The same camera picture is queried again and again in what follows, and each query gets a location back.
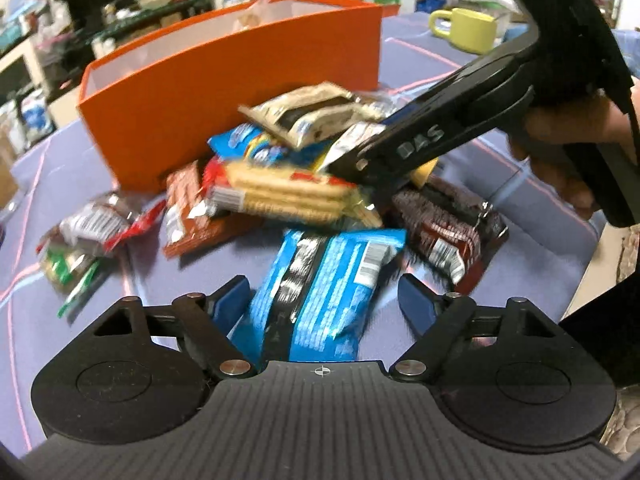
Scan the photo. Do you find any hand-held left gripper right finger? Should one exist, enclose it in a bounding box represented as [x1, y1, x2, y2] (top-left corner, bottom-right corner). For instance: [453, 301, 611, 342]
[390, 274, 560, 382]

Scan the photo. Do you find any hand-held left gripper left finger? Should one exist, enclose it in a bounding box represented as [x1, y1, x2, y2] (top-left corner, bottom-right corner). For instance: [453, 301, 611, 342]
[92, 275, 258, 381]

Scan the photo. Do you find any green striped snack packet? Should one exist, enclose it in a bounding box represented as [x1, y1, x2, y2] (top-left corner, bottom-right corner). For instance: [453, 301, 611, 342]
[41, 245, 117, 319]

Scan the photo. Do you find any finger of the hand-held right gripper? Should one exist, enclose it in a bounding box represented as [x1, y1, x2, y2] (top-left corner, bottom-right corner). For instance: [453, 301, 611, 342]
[327, 34, 543, 193]

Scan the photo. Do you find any orange cardboard box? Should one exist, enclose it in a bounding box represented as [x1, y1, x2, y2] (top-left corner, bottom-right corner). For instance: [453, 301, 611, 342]
[77, 0, 384, 193]

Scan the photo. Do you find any blue cookie packet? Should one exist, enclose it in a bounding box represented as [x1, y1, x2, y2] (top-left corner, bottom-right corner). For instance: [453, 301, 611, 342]
[207, 122, 301, 167]

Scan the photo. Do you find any red and silver snack packet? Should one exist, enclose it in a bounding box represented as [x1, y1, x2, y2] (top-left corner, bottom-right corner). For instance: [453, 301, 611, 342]
[36, 195, 167, 257]

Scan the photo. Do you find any person's right hand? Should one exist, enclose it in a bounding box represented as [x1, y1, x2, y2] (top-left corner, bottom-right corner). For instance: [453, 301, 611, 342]
[507, 91, 640, 222]

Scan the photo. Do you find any white and black snack packet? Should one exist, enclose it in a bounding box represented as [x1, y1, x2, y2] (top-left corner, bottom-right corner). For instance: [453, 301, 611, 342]
[237, 82, 396, 149]

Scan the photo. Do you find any yellow-green mug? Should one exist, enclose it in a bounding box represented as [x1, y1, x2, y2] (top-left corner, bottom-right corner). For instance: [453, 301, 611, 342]
[429, 7, 499, 54]

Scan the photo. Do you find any blue and black snack packet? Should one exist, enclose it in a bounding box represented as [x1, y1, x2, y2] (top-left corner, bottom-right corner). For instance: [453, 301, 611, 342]
[247, 227, 408, 362]

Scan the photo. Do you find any blue checked tablecloth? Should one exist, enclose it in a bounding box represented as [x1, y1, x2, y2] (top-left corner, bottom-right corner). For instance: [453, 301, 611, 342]
[0, 10, 601, 453]

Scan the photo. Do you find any dark red chocolate packet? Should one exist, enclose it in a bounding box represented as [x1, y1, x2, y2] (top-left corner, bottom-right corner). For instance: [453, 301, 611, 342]
[392, 177, 511, 295]

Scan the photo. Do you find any red and brown snack packet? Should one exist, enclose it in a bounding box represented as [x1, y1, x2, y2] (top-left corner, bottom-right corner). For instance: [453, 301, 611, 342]
[162, 160, 243, 259]

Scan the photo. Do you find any clear biscuit pack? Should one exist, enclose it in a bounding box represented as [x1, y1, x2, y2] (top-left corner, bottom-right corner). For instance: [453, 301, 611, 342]
[205, 160, 386, 227]

